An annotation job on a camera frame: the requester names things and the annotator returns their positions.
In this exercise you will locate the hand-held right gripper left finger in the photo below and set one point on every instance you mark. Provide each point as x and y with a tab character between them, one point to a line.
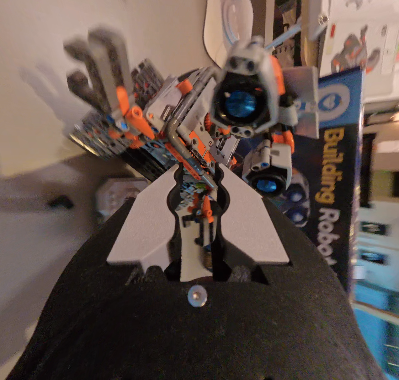
143	230

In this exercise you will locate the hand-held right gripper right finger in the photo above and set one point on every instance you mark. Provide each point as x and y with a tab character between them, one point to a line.
252	230

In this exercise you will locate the white control hub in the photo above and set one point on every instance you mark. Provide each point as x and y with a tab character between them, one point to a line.
118	193

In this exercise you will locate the black angle connector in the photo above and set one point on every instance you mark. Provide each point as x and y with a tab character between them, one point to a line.
60	201

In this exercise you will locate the tracked toy robot vehicle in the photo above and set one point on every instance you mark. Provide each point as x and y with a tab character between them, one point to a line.
174	112

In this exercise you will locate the white document stand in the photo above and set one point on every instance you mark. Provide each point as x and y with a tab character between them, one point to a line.
215	18

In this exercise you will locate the glossy building instruction booklet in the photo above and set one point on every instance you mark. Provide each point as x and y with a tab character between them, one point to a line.
358	37

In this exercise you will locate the blue toy box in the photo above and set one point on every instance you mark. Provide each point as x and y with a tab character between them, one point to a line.
336	168

